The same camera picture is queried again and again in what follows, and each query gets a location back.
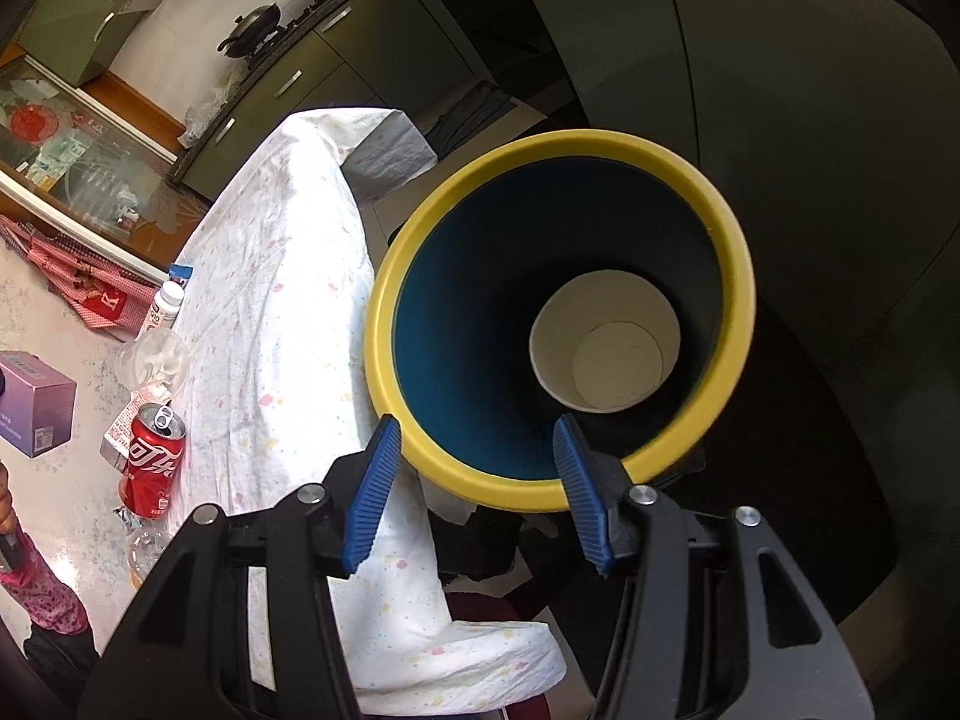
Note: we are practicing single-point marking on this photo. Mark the red cola can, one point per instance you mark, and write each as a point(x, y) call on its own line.
point(150, 465)

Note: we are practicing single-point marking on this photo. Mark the black built-in appliance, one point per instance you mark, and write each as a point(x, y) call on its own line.
point(487, 15)

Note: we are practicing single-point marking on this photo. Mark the white bread snack wrapper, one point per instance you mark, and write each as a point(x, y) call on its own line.
point(120, 427)

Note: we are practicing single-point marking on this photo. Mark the clear bottle with orange liquid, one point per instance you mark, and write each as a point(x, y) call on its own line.
point(146, 551)

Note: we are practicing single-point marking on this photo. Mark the yellow-rimmed blue trash bin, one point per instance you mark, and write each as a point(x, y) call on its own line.
point(480, 360)

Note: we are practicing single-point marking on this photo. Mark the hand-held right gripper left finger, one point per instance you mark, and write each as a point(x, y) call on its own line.
point(371, 499)

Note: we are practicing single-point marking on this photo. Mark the black wok with lid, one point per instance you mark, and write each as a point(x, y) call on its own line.
point(251, 26)

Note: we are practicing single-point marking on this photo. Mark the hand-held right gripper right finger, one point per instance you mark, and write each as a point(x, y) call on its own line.
point(583, 499)

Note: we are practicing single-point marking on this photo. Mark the blue tube box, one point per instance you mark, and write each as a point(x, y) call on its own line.
point(180, 274)

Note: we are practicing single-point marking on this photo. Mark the white pill bottle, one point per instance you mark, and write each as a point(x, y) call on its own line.
point(159, 311)

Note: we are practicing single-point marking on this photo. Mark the white floral tablecloth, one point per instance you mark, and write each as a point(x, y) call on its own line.
point(285, 315)

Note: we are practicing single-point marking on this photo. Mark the frosted glass sliding door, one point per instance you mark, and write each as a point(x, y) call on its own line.
point(82, 150)

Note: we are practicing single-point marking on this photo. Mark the purple cardboard box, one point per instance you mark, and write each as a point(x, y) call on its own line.
point(34, 409)

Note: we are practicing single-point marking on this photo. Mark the person's left forearm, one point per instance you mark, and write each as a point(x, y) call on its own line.
point(45, 592)

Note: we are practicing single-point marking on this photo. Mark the clear plastic bag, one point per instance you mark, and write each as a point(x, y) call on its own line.
point(202, 116)

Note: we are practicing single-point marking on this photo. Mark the white paper cup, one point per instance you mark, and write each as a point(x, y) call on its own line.
point(615, 360)

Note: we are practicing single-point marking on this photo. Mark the clear plastic cup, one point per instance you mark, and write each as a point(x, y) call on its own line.
point(150, 360)

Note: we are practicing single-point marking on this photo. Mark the red checked apron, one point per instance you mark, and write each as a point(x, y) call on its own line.
point(82, 285)

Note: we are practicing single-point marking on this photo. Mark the green kitchen cabinets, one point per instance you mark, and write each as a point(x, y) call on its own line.
point(337, 52)

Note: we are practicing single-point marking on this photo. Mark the gas stove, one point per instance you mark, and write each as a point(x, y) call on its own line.
point(300, 19)

